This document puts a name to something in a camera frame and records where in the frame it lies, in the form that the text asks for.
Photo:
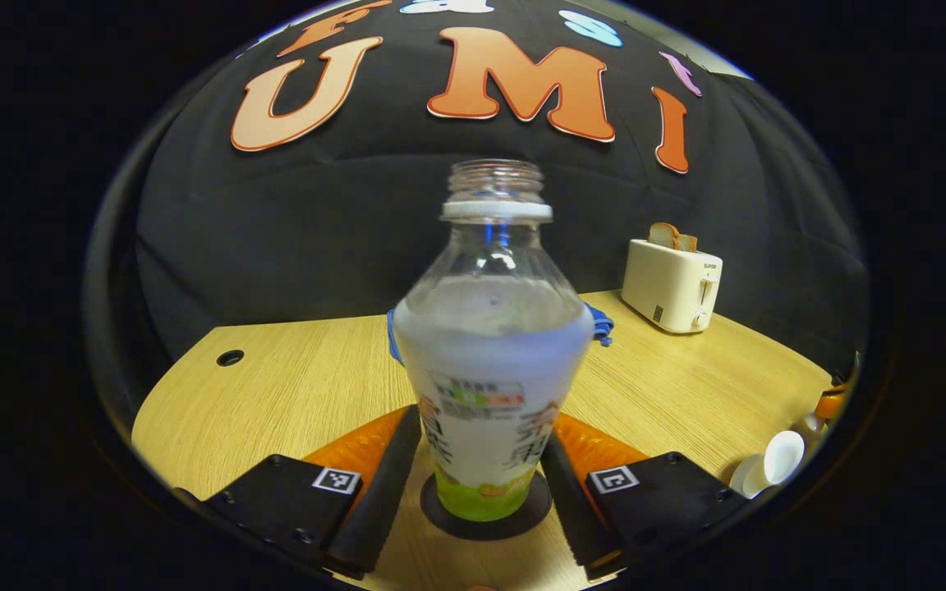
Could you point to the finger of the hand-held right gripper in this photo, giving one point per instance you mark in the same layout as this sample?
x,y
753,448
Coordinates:
x,y
831,405

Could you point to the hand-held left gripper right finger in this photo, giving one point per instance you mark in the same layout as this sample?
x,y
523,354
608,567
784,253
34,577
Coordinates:
x,y
571,509

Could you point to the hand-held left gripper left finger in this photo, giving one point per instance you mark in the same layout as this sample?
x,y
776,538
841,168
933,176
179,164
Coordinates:
x,y
374,501

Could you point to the dark round coaster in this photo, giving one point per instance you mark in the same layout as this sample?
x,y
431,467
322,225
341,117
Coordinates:
x,y
530,513

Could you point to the white teacup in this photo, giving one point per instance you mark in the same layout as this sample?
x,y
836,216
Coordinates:
x,y
781,456

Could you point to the clear plastic water bottle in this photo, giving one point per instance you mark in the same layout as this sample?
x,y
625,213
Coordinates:
x,y
493,377

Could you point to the blue towel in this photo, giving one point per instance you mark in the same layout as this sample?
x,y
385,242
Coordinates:
x,y
600,324

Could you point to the cream toaster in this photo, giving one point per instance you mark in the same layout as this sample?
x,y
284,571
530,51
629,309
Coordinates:
x,y
670,287

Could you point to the toasted bread slice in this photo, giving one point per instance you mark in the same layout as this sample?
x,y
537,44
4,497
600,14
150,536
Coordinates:
x,y
687,243
662,235

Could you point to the black backdrop cloth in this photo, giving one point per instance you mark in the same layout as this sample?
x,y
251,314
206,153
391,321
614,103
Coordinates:
x,y
292,246

